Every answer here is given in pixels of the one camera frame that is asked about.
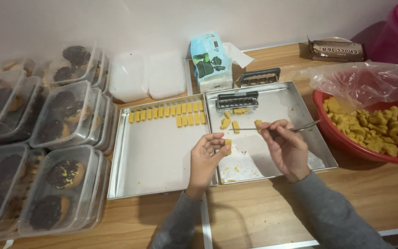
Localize red plastic bowl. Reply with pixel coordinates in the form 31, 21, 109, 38
312, 69, 398, 165

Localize person's right hand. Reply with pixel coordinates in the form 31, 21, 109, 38
256, 119, 312, 184

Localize yellow dough crumbs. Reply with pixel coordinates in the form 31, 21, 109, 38
221, 165, 242, 183

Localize white plastic container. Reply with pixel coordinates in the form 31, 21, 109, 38
109, 52, 150, 104
147, 51, 188, 100

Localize large metal baking tray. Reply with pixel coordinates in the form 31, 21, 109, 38
206, 81, 339, 185
107, 93, 219, 200

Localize heap of yellow dough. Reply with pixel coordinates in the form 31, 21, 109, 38
323, 97, 398, 157

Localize thin metal knife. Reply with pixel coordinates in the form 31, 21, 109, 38
229, 120, 321, 133

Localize person's left hand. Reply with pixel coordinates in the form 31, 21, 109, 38
186, 132, 233, 199

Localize blue tissue pack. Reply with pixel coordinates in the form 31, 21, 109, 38
190, 32, 234, 93

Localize metal cookie cutter black handle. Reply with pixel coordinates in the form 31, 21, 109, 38
215, 91, 260, 112
237, 68, 282, 87

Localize clear plastic bag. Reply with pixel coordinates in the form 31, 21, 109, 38
304, 61, 398, 113

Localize white tissue sheet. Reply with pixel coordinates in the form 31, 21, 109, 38
222, 42, 255, 68

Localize brown chocolate packet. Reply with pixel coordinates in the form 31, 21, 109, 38
306, 36, 366, 63

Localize rows of yellow dough bars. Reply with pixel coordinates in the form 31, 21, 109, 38
128, 100, 207, 128

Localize stack of clear cookie containers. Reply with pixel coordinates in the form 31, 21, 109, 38
0, 41, 119, 243

